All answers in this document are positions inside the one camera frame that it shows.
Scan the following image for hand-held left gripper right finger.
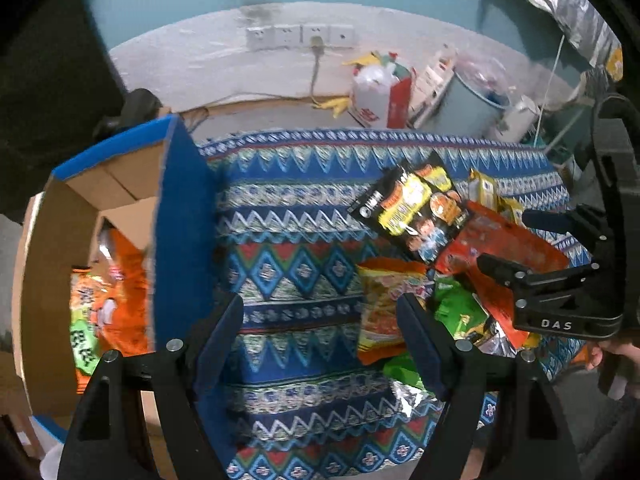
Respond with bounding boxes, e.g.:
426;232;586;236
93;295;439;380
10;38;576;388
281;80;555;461
397;292;583;480

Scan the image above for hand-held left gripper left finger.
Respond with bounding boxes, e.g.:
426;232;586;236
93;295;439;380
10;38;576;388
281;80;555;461
57;292;246;480

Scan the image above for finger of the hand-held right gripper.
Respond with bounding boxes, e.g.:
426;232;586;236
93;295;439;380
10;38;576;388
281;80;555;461
476;254;601;312
522;204;608;245

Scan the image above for red snack packet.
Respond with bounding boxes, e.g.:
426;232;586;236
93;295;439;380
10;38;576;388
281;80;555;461
434;200;572;352

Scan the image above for silver foil snack packet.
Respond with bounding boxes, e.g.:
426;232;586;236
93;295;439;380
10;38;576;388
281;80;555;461
389;379;442;419

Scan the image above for black yellow snack packet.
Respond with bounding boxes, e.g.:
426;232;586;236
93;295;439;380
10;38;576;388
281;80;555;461
347;150;474;266

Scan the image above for blue cardboard box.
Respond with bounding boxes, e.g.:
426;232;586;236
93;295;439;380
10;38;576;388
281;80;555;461
12;114;241;467

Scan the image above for person's right forearm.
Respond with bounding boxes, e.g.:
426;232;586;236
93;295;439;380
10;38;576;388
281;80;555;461
567;392;640;467

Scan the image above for person's right hand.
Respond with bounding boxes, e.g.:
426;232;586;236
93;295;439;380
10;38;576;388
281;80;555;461
587;337;640;401

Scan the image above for orange yellow noodle packet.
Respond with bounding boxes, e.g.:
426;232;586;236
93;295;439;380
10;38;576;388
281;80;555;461
356;257;437;367

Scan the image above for white kettle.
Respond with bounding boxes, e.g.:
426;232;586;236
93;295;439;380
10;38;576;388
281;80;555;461
492;95;542;146

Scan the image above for orange green snack packet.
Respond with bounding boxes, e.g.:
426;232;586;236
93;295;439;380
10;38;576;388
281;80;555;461
69;266;123;397

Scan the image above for patterned blue blanket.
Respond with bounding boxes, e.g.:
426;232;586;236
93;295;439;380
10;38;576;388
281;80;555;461
196;129;595;480

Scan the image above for pale blue trash bin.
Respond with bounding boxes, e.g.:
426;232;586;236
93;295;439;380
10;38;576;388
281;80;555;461
432;54;517;142

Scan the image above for white flat boxes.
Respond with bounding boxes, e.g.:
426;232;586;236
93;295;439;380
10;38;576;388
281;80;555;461
407;43;459;129

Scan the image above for silver foil curtain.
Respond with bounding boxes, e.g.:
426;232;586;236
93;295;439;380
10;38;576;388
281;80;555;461
492;0;624;82

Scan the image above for white red shopping bag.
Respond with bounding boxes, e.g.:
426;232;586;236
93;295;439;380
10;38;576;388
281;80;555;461
349;51;419;131

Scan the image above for yellow peel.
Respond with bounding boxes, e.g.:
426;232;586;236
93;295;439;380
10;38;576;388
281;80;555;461
313;95;351;119

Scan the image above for black cylindrical device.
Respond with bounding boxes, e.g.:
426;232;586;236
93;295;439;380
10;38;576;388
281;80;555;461
92;88;164;139

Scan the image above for dark panel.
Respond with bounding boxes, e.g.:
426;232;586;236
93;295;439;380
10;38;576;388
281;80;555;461
0;0;132;222

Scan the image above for white cord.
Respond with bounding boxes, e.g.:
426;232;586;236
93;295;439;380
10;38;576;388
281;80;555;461
529;35;567;147

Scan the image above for white wall socket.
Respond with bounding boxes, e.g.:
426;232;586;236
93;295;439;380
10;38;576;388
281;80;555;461
274;25;302;50
246;26;275;52
301;23;329;49
327;25;356;49

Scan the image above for grey plug with cable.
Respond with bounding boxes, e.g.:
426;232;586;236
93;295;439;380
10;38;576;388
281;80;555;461
307;36;327;102

